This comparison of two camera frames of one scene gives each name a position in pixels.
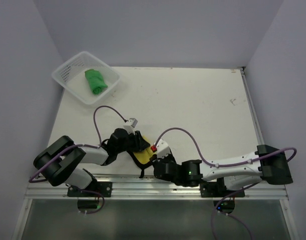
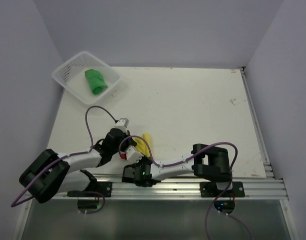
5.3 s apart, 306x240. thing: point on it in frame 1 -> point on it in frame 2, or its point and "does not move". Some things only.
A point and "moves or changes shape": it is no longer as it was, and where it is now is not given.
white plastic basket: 71,75 does not move
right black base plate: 210,189 does not move
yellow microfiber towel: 143,156 moves or changes shape
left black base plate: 105,187 does not move
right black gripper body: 169,159 -> 139,164
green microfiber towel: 94,78 does not move
